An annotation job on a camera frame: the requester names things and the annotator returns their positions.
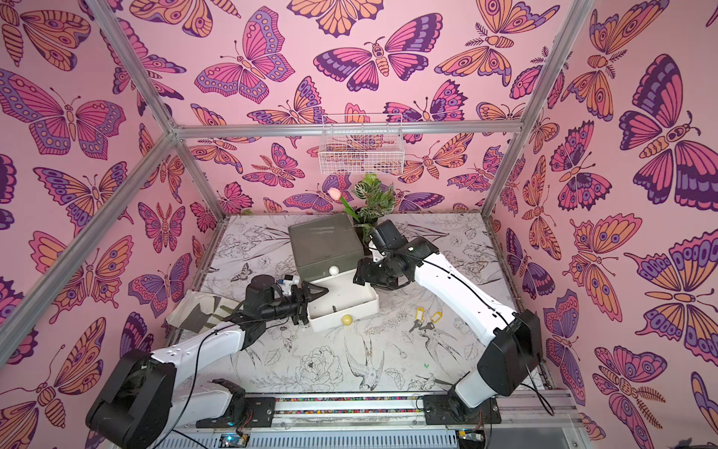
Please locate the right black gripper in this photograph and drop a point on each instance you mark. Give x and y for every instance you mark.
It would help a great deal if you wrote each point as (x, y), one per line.
(374, 269)

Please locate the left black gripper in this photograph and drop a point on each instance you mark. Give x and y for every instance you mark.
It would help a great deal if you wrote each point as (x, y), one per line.
(302, 306)

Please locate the white drawer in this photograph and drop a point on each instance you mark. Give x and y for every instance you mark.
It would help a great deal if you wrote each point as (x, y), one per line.
(344, 299)

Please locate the green three-drawer cabinet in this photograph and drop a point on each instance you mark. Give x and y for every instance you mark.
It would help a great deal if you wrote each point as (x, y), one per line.
(322, 243)

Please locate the keys with yellow tag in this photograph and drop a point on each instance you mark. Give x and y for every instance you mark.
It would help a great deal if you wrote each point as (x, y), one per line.
(418, 321)

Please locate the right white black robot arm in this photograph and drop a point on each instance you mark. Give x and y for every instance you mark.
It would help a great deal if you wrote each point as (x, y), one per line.
(512, 339)

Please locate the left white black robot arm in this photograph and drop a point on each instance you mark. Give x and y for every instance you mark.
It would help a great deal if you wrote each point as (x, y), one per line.
(149, 394)

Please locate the potted green plant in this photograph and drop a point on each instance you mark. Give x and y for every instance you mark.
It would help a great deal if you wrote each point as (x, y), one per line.
(380, 200)

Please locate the pink tulip flower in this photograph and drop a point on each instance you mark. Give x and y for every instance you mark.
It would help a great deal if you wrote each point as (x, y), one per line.
(338, 195)

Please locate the green white cloth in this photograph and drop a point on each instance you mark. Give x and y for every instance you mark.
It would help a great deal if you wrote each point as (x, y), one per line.
(200, 311)

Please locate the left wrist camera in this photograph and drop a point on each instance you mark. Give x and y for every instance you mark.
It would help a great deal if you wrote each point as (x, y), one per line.
(286, 283)

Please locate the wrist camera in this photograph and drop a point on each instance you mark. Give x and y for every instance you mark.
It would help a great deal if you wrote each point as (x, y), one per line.
(286, 283)
(385, 237)

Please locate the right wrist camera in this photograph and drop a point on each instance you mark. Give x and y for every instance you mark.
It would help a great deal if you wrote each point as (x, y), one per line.
(385, 237)

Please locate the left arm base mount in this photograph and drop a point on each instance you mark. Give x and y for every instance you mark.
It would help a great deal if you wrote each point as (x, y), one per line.
(229, 406)

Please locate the white wire wall basket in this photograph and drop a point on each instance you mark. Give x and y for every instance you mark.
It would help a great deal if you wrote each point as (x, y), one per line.
(361, 144)

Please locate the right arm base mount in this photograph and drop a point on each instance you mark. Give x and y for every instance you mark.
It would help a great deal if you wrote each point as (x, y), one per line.
(447, 410)

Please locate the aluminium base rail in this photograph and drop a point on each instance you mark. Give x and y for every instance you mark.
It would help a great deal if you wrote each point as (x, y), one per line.
(389, 410)

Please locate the aluminium cage frame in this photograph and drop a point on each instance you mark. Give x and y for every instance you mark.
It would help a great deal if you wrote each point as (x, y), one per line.
(40, 297)

